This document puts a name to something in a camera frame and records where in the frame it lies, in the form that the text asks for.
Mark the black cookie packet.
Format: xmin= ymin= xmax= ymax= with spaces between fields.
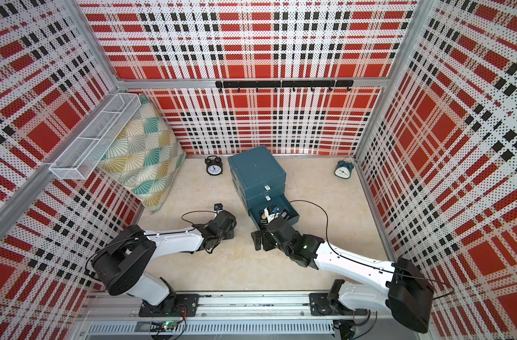
xmin=258 ymin=213 xmax=268 ymax=228

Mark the teal bottom drawer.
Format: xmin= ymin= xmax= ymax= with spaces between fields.
xmin=248 ymin=194 xmax=300 ymax=230

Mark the teal drawer cabinet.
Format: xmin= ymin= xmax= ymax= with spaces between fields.
xmin=228 ymin=145 xmax=286 ymax=216

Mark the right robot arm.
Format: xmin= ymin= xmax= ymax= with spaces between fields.
xmin=251 ymin=218 xmax=435 ymax=334

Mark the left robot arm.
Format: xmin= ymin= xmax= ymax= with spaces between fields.
xmin=88 ymin=211 xmax=237 ymax=307

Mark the black alarm clock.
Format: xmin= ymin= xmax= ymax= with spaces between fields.
xmin=205 ymin=155 xmax=223 ymax=176

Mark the teal alarm clock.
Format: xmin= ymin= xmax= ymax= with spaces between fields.
xmin=334 ymin=160 xmax=354 ymax=179

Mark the patterned pillow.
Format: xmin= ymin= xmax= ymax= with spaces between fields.
xmin=98 ymin=94 xmax=186 ymax=214

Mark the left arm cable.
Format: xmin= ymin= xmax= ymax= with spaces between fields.
xmin=181 ymin=210 xmax=219 ymax=230

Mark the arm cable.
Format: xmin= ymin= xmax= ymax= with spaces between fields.
xmin=181 ymin=210 xmax=219 ymax=230
xmin=290 ymin=199 xmax=455 ymax=300

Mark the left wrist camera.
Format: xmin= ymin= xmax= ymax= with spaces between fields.
xmin=214 ymin=203 xmax=224 ymax=213

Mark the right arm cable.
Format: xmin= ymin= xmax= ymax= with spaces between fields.
xmin=290 ymin=199 xmax=455 ymax=300

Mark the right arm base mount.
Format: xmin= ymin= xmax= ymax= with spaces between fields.
xmin=309 ymin=279 xmax=369 ymax=316

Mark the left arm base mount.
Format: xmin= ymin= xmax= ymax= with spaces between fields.
xmin=139 ymin=278 xmax=200 ymax=318

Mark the black hook rail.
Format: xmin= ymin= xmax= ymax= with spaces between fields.
xmin=215 ymin=79 xmax=354 ymax=91

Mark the white wire basket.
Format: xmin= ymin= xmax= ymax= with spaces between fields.
xmin=49 ymin=92 xmax=140 ymax=180

